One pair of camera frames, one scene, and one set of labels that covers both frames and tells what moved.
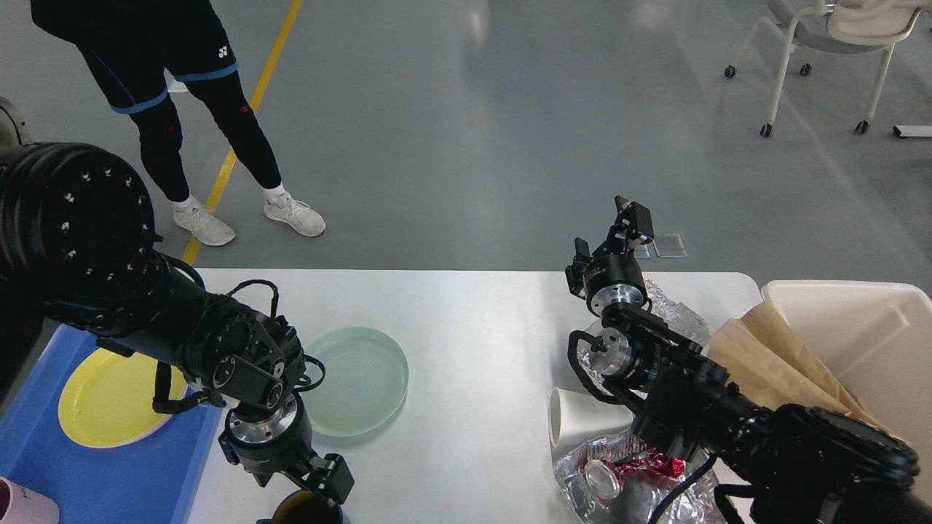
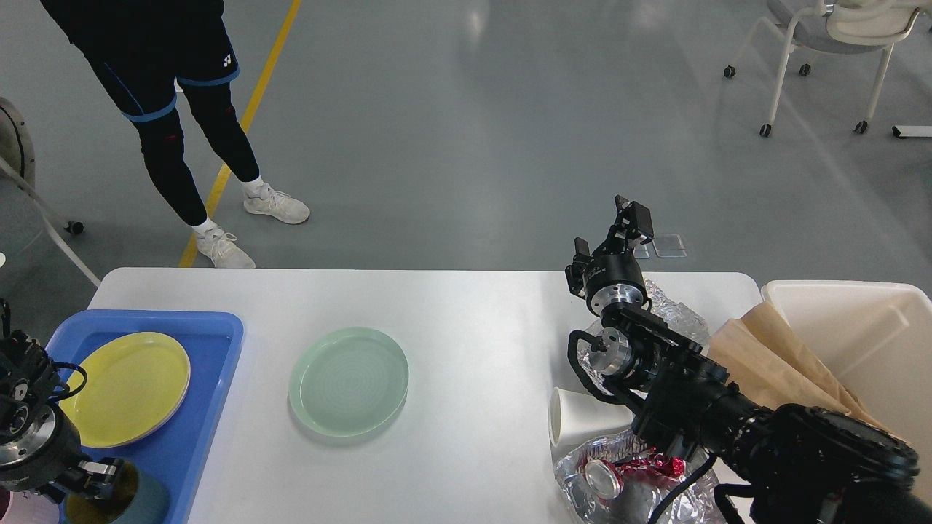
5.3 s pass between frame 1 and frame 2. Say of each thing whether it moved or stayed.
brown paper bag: stayed
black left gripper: moved
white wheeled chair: stayed
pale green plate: stayed
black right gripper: stayed
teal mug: moved
